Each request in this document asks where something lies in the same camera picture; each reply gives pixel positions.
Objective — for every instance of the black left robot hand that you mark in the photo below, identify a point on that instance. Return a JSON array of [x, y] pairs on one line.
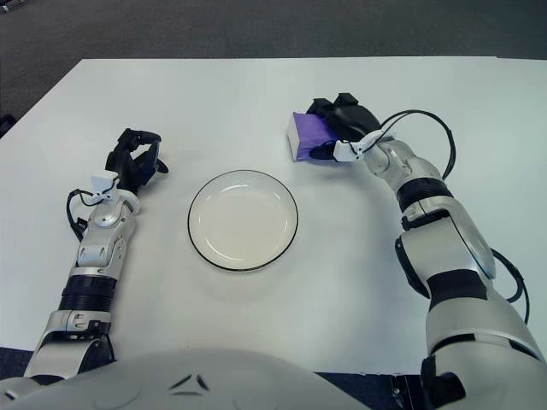
[[128, 164]]

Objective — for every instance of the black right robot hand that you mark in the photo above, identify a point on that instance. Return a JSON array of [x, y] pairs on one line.
[[354, 121]]

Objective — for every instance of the purple tissue paper pack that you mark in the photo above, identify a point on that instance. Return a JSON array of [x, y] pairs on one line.
[[312, 132]]

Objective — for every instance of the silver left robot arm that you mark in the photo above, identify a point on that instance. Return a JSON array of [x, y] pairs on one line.
[[100, 239]]

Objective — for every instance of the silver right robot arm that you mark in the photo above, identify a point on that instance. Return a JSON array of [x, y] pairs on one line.
[[453, 256]]

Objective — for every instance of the white plate with black rim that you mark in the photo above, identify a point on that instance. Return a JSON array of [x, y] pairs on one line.
[[243, 220]]

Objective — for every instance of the grey robot torso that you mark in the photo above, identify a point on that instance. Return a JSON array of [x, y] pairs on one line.
[[171, 384]]

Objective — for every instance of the black metal bracket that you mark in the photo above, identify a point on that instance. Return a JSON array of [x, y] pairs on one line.
[[397, 390]]

